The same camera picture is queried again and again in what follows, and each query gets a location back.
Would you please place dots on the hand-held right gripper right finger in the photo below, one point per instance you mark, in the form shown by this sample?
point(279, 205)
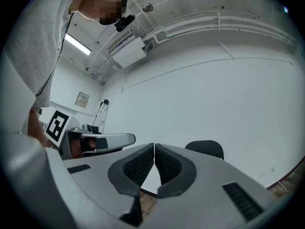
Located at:
point(202, 194)

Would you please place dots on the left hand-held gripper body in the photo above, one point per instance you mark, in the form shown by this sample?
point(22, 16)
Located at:
point(58, 125)

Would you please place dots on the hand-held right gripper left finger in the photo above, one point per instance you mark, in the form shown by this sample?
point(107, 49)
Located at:
point(95, 182)

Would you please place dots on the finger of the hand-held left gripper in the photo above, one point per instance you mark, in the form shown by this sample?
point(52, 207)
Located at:
point(104, 151)
point(116, 139)

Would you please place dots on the black folding chair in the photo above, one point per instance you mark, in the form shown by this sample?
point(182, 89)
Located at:
point(206, 149)

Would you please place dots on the person's left forearm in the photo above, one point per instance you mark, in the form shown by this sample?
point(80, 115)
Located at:
point(35, 128)

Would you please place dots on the person's left hand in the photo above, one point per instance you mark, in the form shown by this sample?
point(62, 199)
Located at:
point(82, 145)

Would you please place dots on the white tripod stand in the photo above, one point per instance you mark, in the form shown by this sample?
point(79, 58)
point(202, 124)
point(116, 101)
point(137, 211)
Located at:
point(101, 114)

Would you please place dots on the white corner pipes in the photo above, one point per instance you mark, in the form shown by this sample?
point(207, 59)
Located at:
point(104, 68)

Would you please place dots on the long ceiling light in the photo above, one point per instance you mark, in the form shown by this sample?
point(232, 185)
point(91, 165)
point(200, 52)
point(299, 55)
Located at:
point(77, 44)

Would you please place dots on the person's grey shirt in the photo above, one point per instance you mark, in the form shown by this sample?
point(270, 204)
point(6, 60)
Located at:
point(40, 39)

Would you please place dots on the white air conditioner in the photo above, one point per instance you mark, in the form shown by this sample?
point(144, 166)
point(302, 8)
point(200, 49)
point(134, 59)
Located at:
point(127, 50)

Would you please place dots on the person's head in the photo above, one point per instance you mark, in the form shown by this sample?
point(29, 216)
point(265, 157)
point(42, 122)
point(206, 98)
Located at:
point(102, 3)

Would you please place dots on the round ceiling fixture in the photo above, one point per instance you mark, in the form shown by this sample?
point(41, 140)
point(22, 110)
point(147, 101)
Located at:
point(147, 7)

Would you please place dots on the white ceiling pipes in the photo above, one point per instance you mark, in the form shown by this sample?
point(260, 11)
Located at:
point(214, 27)

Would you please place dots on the silver gripper camera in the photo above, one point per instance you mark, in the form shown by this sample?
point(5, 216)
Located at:
point(85, 128)

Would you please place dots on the grey wall panel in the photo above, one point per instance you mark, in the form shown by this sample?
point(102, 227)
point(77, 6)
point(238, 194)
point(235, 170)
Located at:
point(82, 99)

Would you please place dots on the thin wall conduit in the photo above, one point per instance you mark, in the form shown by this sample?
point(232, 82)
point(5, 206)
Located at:
point(190, 64)

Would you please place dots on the black head camera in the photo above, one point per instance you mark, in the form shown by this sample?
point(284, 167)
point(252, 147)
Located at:
point(124, 22)

